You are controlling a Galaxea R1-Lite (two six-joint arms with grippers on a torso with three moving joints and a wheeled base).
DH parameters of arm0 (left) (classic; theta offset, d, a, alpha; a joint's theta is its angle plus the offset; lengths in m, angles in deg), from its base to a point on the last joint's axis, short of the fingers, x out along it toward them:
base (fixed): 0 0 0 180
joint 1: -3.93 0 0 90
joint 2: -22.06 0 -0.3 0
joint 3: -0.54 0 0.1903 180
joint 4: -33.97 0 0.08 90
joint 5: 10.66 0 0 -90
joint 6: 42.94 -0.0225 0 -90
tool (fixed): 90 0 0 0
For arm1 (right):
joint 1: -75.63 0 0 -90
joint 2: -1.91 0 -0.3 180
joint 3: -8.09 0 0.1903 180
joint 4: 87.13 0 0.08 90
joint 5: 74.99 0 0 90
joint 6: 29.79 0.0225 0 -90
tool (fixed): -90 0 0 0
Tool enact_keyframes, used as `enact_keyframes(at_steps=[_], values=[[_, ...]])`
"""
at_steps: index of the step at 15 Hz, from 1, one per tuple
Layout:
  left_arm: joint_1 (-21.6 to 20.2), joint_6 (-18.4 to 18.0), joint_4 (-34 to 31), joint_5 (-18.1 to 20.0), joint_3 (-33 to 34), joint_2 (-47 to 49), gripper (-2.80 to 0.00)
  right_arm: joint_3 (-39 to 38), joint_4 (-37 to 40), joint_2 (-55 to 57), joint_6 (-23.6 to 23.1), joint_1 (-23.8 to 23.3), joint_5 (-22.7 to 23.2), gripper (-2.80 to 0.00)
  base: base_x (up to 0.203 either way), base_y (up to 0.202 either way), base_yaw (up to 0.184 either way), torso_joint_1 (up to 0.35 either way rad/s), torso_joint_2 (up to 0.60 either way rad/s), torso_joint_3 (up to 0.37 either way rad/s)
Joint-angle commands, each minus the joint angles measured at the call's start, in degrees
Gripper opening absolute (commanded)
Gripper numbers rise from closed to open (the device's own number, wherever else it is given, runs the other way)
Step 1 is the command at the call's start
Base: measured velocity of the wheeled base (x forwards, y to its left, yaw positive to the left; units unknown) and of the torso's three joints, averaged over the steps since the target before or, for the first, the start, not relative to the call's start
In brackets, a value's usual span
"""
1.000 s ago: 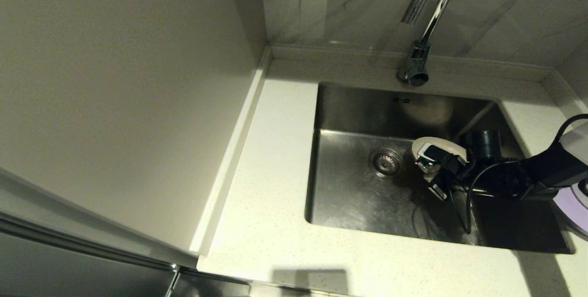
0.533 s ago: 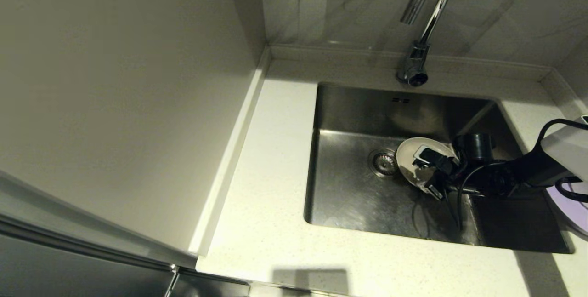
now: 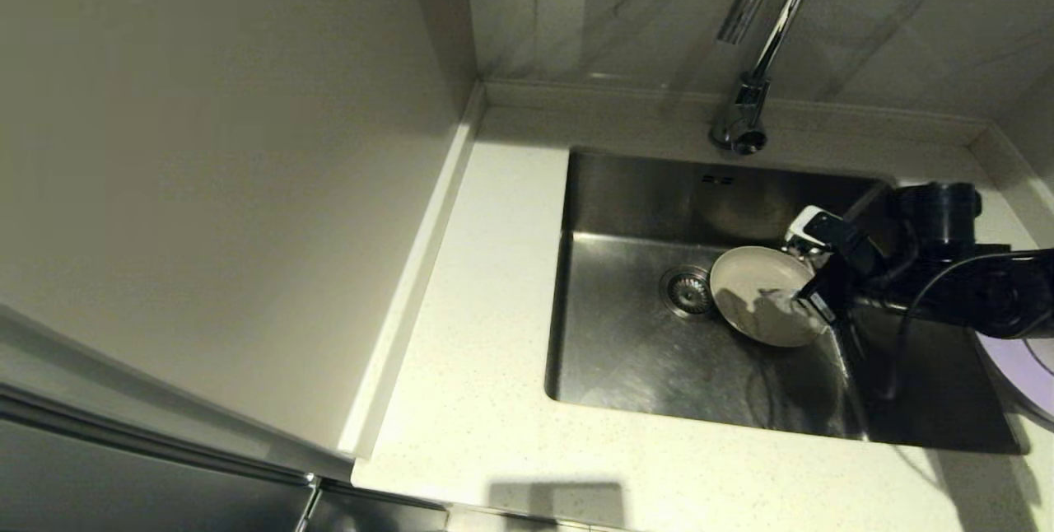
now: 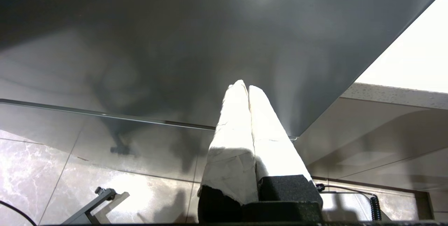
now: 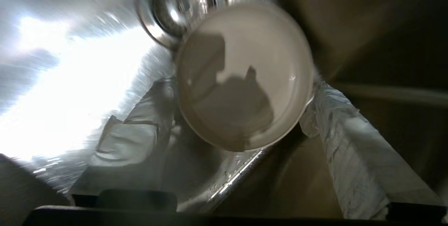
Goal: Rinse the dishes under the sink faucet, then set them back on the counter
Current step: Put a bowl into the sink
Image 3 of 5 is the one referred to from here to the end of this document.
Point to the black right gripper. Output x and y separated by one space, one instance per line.
852 281

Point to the chrome gooseneck faucet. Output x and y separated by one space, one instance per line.
745 116

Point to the stainless steel sink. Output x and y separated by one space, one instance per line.
642 367

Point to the purple round plate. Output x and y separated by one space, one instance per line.
1025 371

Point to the beige round plate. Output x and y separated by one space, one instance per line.
753 277

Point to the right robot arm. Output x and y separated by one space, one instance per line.
988 301

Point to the grey cabinet door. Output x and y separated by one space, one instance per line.
123 474

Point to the beige cabinet side panel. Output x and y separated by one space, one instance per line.
206 170

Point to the round metal drain strainer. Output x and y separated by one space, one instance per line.
683 291

